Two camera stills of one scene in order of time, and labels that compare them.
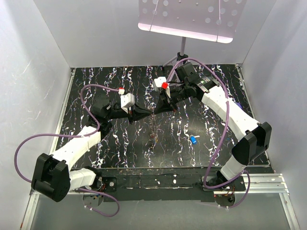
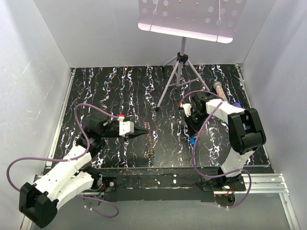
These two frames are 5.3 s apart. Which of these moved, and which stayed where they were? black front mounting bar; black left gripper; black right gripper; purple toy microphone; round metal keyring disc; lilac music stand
Moved: black right gripper; round metal keyring disc; black left gripper
Stayed: purple toy microphone; lilac music stand; black front mounting bar
